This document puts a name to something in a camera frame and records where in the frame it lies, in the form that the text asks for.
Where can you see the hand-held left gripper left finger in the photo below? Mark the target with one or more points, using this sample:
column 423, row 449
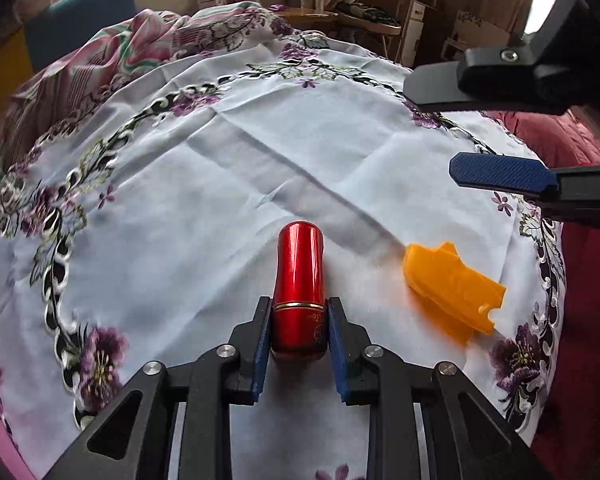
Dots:
column 260, row 350

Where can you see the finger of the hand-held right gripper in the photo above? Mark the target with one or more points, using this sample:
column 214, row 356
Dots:
column 500, row 175
column 435, row 85

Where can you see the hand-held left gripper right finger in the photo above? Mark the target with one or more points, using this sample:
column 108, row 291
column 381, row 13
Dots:
column 337, row 355

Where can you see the red lipstick tube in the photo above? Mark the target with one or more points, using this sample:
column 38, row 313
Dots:
column 297, row 280

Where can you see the orange plastic piece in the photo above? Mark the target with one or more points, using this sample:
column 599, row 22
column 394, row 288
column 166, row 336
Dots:
column 445, row 285

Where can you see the pink cardboard box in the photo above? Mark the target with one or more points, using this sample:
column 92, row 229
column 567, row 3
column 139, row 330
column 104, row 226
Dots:
column 2, row 442

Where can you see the wooden folding table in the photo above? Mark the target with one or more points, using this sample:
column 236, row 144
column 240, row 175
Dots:
column 370, row 22

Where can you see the wooden bedside table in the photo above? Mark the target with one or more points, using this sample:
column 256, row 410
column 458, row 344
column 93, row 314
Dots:
column 310, row 14

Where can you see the person's pink clothing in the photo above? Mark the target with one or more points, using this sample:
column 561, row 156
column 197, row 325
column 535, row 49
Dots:
column 585, row 310

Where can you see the small purple object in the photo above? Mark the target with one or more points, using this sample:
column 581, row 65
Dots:
column 277, row 6

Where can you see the white embroidered floral tablecloth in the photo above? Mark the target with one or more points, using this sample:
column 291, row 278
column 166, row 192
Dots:
column 230, row 160

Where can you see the striped pink green blanket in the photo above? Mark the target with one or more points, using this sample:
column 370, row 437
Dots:
column 145, row 45

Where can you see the grey yellow blue headboard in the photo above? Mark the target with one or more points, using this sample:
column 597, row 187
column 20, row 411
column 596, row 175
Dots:
column 80, row 20

